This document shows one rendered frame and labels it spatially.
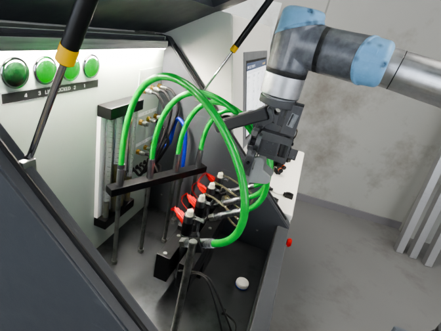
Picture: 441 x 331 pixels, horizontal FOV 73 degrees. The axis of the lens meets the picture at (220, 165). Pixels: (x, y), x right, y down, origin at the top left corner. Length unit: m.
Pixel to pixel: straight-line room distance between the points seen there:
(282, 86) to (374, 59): 0.15
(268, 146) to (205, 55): 0.48
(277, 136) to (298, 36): 0.18
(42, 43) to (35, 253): 0.33
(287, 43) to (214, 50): 0.46
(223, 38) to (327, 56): 0.49
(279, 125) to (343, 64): 0.16
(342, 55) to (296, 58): 0.07
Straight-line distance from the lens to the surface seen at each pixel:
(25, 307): 0.58
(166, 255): 0.79
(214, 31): 0.98
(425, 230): 3.20
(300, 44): 0.55
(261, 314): 0.77
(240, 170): 0.48
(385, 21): 3.04
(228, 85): 0.98
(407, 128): 3.23
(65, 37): 0.35
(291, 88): 0.56
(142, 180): 0.84
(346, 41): 0.54
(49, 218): 0.44
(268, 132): 0.58
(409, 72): 0.66
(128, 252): 1.01
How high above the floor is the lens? 1.52
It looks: 25 degrees down
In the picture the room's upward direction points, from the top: 13 degrees clockwise
